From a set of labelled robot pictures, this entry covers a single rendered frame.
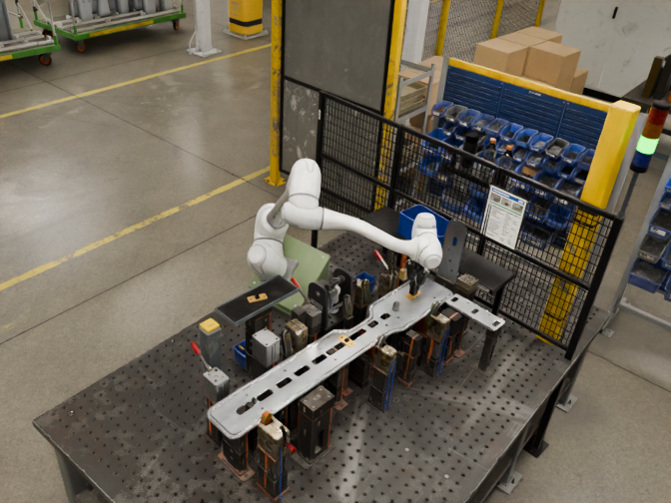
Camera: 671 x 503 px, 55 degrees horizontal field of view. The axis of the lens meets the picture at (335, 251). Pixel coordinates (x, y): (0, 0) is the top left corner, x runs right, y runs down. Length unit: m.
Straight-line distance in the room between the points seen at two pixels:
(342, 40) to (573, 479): 3.41
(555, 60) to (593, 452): 4.32
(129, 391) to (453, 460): 1.48
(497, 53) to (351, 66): 2.31
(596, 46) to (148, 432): 7.79
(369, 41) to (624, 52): 4.92
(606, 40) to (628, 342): 5.20
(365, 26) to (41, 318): 3.07
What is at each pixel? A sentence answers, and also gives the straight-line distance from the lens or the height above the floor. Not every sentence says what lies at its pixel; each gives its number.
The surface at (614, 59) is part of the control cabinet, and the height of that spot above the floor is 0.55.
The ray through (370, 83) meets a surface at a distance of 5.07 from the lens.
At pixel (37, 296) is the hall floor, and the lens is 4.98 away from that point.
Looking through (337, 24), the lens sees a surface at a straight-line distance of 5.17.
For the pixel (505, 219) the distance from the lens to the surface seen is 3.37.
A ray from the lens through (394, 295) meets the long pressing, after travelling 3.18.
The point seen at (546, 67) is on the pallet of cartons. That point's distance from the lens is 7.30.
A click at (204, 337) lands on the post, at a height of 1.11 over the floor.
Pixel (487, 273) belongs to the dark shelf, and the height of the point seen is 1.03.
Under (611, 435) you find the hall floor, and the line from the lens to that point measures 4.29.
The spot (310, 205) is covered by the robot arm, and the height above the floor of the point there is 1.52.
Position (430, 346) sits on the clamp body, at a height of 0.87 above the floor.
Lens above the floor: 2.94
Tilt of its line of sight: 34 degrees down
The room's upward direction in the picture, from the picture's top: 5 degrees clockwise
